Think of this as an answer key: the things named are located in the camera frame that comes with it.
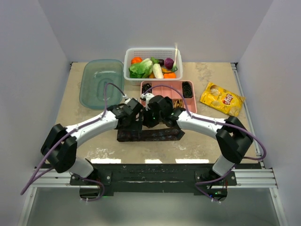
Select dark patterned necktie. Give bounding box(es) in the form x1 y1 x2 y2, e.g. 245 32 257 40
117 128 185 142

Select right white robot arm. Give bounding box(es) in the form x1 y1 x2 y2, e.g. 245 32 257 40
141 93 253 185

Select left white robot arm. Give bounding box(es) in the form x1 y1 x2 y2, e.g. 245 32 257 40
41 98 143 185

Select rolled yellow tie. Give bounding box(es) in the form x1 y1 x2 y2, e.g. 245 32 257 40
173 99 184 108

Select rolled black tie left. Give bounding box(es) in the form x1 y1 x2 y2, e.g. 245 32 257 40
141 83 152 94

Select rolled black tie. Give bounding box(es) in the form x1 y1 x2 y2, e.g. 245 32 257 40
141 83 152 94
182 81 193 98

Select pink divided organizer tray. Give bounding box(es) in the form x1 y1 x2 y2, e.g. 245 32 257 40
140 81 197 113

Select white daikon radish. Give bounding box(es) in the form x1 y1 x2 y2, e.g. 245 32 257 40
152 64 164 79

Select rolled black tie right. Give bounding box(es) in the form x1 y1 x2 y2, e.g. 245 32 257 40
182 81 193 98

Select green lettuce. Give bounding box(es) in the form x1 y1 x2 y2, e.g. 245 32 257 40
129 58 153 79

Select green onion stalk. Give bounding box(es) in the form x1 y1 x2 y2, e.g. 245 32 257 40
171 43 178 72

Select dark eggplant toy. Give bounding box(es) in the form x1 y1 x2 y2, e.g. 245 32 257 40
158 59 164 66

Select purple onion toy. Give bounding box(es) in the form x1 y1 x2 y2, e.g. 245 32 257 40
164 57 174 70

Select orange pumpkin toy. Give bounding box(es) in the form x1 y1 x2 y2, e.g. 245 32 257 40
131 57 143 65

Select white plastic basket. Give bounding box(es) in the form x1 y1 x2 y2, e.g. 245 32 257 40
123 47 183 85

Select teal transparent container lid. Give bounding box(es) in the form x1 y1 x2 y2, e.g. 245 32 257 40
79 59 124 110

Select yellow chips bag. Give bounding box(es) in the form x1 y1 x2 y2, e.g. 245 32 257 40
200 82 245 117

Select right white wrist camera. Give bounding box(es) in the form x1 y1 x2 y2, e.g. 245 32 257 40
140 93 154 111

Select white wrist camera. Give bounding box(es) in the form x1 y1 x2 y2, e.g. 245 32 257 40
123 94 133 104
140 93 154 111

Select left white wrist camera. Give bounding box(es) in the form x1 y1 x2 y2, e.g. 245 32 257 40
123 94 133 104

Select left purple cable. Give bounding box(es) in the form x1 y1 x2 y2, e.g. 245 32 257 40
20 82 127 195

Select purple cable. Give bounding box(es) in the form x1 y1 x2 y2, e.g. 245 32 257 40
141 85 268 186
20 82 127 195

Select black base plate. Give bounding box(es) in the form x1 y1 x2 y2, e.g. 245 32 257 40
70 163 237 198

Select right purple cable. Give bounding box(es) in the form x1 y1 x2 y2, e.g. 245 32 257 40
141 85 268 186

